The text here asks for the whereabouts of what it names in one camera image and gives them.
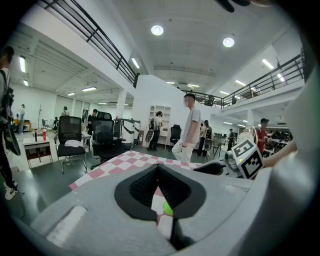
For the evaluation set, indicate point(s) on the person's right forearm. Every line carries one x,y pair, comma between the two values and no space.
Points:
280,155

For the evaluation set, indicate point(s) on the white shelving unit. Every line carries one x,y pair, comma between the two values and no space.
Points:
163,115

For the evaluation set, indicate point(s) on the red bottle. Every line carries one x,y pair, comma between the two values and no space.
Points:
44,135

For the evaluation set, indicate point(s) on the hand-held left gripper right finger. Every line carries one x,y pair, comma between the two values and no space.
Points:
212,200

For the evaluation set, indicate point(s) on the round ceiling light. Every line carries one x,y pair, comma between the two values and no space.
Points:
157,30
228,42

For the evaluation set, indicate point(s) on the pink checkered tablecloth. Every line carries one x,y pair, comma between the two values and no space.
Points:
130,160

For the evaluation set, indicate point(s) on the black mesh chair white cloth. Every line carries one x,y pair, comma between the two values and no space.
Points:
71,140

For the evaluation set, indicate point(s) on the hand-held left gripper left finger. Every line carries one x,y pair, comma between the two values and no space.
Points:
100,220

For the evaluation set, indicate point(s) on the black swivel chair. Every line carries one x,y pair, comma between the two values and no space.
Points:
175,133

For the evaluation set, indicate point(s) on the black balcony railing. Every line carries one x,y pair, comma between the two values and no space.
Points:
275,77
100,37

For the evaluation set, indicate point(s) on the green paper cup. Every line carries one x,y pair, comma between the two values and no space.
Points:
168,207

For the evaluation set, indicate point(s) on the black bottle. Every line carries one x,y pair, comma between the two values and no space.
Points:
35,136

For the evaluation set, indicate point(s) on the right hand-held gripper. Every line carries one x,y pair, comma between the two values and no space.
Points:
246,160

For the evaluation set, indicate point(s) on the black office chair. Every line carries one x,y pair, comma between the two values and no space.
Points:
106,137

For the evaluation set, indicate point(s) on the white rounded pod machine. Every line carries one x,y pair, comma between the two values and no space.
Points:
127,127

